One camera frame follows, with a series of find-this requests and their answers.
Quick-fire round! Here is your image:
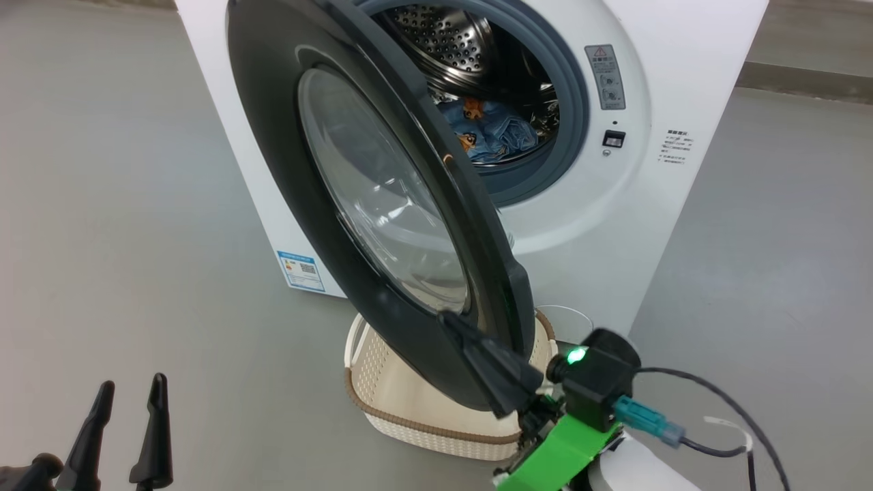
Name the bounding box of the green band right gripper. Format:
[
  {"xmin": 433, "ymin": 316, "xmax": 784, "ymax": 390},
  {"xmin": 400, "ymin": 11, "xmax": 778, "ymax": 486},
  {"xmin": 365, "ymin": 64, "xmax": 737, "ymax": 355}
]
[{"xmin": 440, "ymin": 312, "xmax": 621, "ymax": 491}]

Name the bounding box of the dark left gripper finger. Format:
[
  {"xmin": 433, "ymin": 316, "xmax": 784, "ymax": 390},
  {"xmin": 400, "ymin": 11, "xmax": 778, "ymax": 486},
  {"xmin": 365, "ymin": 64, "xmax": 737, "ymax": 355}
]
[
  {"xmin": 130, "ymin": 373, "xmax": 173, "ymax": 491},
  {"xmin": 56, "ymin": 381, "xmax": 115, "ymax": 491}
]

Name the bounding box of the blue cartoon print garment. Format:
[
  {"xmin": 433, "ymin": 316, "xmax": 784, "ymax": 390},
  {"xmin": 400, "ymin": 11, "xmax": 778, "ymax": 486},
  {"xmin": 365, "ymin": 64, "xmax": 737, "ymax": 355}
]
[{"xmin": 436, "ymin": 98, "xmax": 539, "ymax": 164}]

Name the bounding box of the black round glass washer door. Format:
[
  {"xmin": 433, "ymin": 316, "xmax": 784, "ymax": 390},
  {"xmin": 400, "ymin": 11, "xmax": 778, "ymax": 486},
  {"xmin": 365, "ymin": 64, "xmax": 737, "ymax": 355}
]
[{"xmin": 227, "ymin": 0, "xmax": 535, "ymax": 412}]

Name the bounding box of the cream perforated laundry basket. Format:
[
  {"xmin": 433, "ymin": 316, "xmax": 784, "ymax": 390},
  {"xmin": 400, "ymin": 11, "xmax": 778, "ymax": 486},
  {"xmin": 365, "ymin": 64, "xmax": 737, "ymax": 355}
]
[{"xmin": 343, "ymin": 309, "xmax": 560, "ymax": 461}]

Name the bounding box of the grey rubber door seal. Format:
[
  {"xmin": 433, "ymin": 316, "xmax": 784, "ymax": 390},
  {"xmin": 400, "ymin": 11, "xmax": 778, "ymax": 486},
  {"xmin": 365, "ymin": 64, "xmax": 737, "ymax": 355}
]
[{"xmin": 355, "ymin": 0, "xmax": 591, "ymax": 209}]

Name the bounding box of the white front-load washing machine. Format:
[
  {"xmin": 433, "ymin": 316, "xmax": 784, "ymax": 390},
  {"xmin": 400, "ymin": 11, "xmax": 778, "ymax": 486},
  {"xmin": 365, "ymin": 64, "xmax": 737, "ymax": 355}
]
[{"xmin": 174, "ymin": 0, "xmax": 770, "ymax": 342}]

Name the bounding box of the round white filter cover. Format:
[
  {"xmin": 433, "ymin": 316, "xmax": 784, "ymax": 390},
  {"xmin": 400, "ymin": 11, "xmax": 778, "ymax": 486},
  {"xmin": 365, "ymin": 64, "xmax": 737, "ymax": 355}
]
[{"xmin": 535, "ymin": 305, "xmax": 594, "ymax": 342}]

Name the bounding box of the blue energy label sticker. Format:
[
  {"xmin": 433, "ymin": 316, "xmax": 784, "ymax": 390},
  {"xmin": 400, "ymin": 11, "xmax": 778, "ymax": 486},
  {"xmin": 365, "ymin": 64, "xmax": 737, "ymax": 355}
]
[{"xmin": 276, "ymin": 250, "xmax": 326, "ymax": 293}]

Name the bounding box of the grey warning sticker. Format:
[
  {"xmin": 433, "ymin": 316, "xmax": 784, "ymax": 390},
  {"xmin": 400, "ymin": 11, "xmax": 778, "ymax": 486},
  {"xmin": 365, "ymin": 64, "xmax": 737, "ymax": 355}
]
[{"xmin": 585, "ymin": 44, "xmax": 626, "ymax": 111}]

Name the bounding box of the steel perforated washer drum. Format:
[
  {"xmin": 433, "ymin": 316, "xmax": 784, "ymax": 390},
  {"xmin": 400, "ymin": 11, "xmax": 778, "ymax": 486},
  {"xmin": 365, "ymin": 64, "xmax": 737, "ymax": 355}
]
[{"xmin": 374, "ymin": 3, "xmax": 561, "ymax": 168}]

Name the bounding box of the black cable with teal plug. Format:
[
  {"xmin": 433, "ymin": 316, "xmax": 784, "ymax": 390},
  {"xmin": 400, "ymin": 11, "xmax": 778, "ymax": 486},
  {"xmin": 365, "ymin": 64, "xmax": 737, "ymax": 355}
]
[{"xmin": 612, "ymin": 397, "xmax": 756, "ymax": 491}]

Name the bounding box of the thin black camera cable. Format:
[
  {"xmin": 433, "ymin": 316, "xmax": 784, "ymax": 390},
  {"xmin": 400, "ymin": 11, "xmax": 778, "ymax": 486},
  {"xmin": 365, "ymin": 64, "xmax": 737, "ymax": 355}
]
[{"xmin": 634, "ymin": 367, "xmax": 792, "ymax": 491}]

